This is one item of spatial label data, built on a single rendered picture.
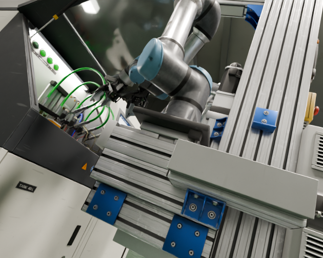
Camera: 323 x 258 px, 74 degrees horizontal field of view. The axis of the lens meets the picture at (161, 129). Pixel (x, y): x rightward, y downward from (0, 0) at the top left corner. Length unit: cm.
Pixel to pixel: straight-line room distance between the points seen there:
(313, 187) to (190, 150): 22
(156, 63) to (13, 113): 54
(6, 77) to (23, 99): 20
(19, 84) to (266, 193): 91
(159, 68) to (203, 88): 16
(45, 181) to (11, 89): 39
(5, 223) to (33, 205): 10
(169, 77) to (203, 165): 32
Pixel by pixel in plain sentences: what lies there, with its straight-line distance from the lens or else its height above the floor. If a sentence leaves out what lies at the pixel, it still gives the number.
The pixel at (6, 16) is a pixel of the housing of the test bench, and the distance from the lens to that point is 158.
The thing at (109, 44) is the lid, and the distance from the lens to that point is 156.
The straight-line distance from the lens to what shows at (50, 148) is 97.
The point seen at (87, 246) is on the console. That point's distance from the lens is 146.
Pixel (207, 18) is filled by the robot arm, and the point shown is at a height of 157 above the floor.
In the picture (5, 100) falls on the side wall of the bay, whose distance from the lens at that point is 101.
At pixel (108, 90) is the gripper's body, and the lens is 117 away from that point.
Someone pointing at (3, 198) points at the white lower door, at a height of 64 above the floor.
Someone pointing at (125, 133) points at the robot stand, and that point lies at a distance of 64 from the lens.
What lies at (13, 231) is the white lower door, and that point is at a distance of 104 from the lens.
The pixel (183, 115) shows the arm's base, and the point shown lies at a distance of 63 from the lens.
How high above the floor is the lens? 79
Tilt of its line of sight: 21 degrees up
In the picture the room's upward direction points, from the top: 24 degrees clockwise
